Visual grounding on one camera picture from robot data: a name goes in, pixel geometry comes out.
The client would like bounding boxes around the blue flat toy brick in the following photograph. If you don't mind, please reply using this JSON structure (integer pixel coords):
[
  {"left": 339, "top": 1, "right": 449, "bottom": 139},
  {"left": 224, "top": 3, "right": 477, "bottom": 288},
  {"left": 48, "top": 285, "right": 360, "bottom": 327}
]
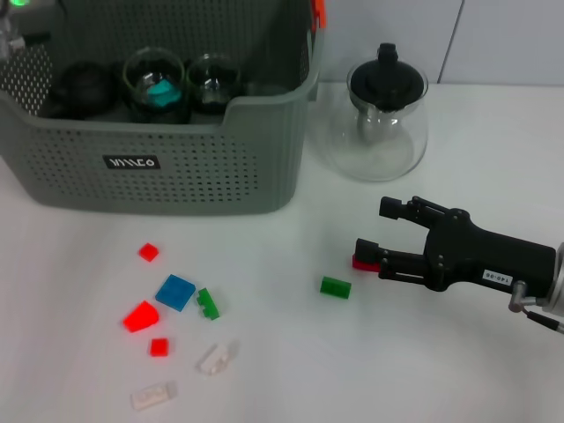
[{"left": 154, "top": 274, "right": 197, "bottom": 313}]

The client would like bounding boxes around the bright red wedge brick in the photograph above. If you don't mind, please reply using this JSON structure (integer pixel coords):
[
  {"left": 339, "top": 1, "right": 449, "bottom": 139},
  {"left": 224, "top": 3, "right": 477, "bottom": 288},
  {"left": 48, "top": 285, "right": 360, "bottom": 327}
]
[{"left": 122, "top": 301, "right": 160, "bottom": 333}]

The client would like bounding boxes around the long dark red brick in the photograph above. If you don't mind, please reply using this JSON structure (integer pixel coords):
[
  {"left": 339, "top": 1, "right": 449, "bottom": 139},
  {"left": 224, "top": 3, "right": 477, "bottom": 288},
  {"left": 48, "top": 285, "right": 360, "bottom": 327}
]
[{"left": 351, "top": 254, "right": 382, "bottom": 271}]

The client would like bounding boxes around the right arm silver plug cable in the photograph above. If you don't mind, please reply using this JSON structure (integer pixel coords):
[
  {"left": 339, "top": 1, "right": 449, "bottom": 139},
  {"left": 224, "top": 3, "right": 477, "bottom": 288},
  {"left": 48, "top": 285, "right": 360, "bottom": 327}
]
[{"left": 508, "top": 280, "right": 564, "bottom": 336}]

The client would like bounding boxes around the black teapot lid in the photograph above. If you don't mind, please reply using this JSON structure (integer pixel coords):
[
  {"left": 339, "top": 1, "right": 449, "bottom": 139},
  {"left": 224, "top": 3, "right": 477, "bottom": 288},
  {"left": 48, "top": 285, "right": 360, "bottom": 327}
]
[{"left": 351, "top": 42, "right": 424, "bottom": 111}]

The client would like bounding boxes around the green stepped toy brick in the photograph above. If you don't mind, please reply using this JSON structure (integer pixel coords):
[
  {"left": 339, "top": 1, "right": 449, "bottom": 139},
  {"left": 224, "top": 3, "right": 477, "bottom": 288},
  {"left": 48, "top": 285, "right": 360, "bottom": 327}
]
[{"left": 197, "top": 288, "right": 220, "bottom": 322}]

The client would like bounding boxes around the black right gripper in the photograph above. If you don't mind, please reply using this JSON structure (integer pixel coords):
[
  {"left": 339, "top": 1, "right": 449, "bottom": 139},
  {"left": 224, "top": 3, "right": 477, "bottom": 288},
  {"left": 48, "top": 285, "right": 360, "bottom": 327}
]
[{"left": 354, "top": 196, "right": 557, "bottom": 297}]

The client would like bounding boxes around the green rectangular toy brick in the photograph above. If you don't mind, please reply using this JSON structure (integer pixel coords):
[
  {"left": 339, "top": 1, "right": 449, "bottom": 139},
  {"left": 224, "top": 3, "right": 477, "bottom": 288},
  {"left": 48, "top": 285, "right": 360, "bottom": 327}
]
[{"left": 320, "top": 276, "right": 353, "bottom": 301}]

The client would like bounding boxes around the grey-green perforated storage bin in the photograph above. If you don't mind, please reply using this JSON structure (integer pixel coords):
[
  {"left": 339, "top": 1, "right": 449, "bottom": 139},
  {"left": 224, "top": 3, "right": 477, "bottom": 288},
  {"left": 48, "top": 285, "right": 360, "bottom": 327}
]
[{"left": 0, "top": 0, "right": 327, "bottom": 218}]

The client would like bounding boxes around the orange bin handle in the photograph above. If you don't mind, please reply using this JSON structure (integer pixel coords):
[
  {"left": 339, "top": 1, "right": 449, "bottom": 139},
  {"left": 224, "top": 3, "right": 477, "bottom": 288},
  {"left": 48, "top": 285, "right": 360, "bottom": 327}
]
[{"left": 311, "top": 0, "right": 328, "bottom": 33}]

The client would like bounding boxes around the glass teacup with black sleeve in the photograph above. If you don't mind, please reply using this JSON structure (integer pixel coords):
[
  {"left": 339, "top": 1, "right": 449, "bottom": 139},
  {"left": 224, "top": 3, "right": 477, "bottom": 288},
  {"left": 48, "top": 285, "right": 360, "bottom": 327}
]
[
  {"left": 187, "top": 53, "right": 242, "bottom": 116},
  {"left": 122, "top": 47, "right": 193, "bottom": 125}
]

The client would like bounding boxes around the white rectangular toy brick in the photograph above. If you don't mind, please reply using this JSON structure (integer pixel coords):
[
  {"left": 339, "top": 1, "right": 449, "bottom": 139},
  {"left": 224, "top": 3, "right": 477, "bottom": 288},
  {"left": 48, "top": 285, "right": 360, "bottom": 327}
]
[{"left": 130, "top": 381, "right": 177, "bottom": 413}]

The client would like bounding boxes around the teal toy brick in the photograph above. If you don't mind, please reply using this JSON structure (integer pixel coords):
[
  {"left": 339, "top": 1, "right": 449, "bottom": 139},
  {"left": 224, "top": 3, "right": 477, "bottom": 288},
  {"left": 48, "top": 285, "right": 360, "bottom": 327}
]
[{"left": 147, "top": 78, "right": 182, "bottom": 108}]

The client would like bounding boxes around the clear white toy brick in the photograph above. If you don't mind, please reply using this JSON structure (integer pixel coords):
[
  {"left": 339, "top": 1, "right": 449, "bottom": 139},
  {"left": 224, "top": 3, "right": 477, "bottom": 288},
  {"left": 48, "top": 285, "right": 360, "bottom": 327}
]
[{"left": 195, "top": 343, "right": 239, "bottom": 376}]

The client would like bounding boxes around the small red sloped brick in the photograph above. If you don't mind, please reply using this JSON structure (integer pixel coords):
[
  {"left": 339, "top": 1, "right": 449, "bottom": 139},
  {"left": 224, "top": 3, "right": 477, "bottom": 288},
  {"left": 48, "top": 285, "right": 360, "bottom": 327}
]
[{"left": 137, "top": 242, "right": 160, "bottom": 263}]

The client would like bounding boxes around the clear glass teapot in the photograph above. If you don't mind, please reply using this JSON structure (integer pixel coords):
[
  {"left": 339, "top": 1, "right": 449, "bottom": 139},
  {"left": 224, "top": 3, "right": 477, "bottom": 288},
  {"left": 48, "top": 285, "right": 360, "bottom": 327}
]
[{"left": 328, "top": 55, "right": 430, "bottom": 182}]

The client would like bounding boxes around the dark clay teapot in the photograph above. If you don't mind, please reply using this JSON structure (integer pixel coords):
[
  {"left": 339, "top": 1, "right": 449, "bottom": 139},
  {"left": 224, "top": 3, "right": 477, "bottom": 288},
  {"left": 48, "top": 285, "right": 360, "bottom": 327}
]
[{"left": 47, "top": 60, "right": 120, "bottom": 120}]

